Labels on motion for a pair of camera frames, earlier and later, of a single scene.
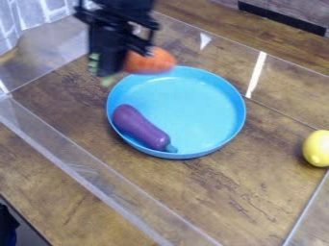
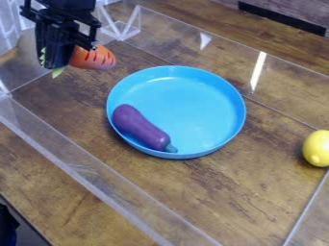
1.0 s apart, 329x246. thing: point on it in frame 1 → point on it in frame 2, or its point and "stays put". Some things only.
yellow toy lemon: [314, 149] stays put
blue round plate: [190, 103] stays put
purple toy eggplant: [145, 132] stays put
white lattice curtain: [20, 14] stays put
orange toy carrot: [153, 62] → [98, 60]
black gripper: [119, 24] → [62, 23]
